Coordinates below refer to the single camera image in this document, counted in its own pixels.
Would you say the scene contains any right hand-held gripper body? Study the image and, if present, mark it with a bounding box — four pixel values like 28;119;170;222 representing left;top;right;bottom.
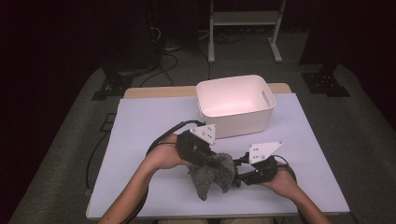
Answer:
239;140;285;187

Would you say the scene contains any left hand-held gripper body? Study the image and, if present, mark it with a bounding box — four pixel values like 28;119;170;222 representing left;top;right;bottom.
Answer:
176;123;218;167

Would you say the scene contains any grey fuzzy sock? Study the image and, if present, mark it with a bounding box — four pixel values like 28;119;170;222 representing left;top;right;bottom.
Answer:
186;152;237;202

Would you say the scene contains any person's right hand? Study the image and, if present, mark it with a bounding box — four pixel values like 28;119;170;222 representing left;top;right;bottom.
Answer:
260;162;297;200

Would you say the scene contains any person's left hand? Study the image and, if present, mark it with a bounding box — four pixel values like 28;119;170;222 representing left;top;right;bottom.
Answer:
143;133;194;171

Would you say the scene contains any white plastic bin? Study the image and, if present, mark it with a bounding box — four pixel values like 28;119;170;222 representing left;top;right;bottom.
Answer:
195;74;277;140

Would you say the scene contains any white table mat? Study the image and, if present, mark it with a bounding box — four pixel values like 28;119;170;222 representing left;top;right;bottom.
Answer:
88;92;350;219

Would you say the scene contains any wooden table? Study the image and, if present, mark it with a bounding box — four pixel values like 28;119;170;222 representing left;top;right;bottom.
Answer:
85;82;351;221

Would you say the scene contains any black stand base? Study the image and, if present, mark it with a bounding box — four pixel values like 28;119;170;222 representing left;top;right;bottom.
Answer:
91;55;157;102
300;62;351;98

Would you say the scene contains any white metal stand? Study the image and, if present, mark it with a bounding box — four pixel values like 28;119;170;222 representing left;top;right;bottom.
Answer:
207;0;288;64

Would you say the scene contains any black floor frame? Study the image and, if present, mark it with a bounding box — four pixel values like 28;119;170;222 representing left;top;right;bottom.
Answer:
99;113;118;133

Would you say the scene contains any thin black floor cable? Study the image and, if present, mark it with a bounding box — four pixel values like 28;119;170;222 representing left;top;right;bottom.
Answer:
85;130;110;190

